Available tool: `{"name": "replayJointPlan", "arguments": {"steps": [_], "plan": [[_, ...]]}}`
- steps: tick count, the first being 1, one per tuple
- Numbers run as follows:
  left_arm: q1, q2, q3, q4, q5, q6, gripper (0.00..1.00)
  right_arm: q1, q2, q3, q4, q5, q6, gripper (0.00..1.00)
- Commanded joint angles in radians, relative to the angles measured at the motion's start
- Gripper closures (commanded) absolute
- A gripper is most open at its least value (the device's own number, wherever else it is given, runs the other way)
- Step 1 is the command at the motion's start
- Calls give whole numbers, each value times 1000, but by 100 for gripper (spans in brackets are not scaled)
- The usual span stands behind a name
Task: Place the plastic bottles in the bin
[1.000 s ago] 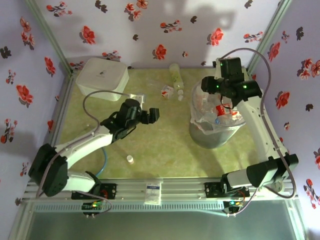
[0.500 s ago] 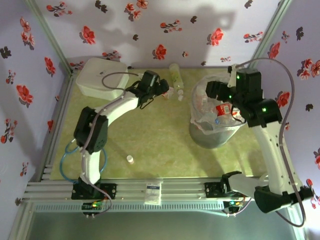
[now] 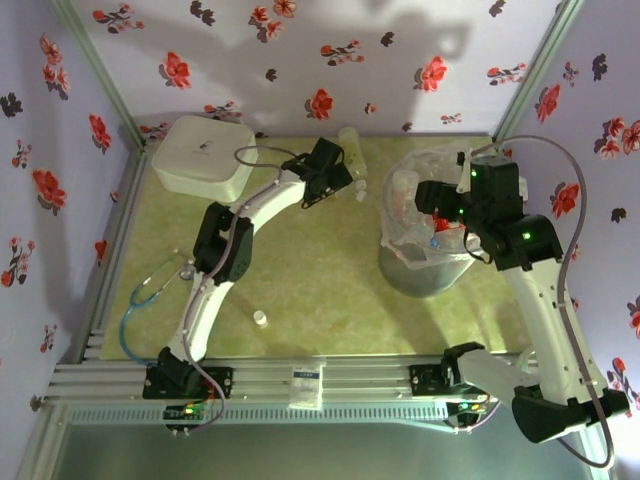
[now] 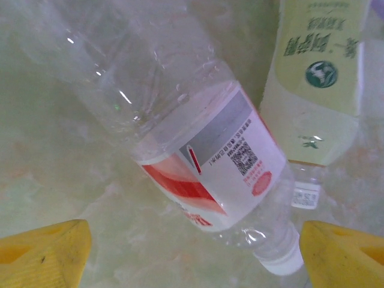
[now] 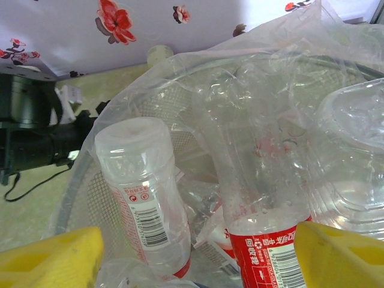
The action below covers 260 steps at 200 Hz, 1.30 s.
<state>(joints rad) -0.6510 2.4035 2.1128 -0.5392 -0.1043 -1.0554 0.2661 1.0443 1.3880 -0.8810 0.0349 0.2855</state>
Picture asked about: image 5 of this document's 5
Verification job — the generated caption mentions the white bottle with red cap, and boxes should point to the white bottle with red cap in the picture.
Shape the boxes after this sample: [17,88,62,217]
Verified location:
[95,118,193,278]

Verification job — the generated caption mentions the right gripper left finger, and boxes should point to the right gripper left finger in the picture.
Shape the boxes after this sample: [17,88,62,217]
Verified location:
[0,226,105,288]

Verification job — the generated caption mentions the black left camera cable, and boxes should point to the black left camera cable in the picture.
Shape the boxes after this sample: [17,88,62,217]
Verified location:
[3,166,74,202]

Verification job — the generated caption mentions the clear plastic bin liner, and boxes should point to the clear plastic bin liner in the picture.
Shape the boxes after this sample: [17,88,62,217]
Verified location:
[44,0,384,288]

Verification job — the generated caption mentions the clear bottle red cola label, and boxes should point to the clear bottle red cola label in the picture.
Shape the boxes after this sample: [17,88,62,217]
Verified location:
[206,64,313,288]

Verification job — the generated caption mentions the clear bottle red white label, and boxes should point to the clear bottle red white label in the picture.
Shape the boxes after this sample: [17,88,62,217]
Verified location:
[194,209,241,271]

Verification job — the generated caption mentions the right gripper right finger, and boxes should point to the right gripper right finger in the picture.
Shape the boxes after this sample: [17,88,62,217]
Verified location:
[293,221,384,288]

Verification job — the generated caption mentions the clear unlabelled plastic bottle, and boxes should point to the clear unlabelled plastic bottle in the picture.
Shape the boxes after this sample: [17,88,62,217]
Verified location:
[308,77,384,241]

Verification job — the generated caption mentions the pale green plastic bottle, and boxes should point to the pale green plastic bottle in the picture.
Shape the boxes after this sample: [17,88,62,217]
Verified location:
[146,44,174,66]

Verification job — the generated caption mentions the grey mesh waste bin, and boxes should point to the grey mesh waste bin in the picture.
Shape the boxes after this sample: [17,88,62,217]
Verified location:
[50,53,384,288]

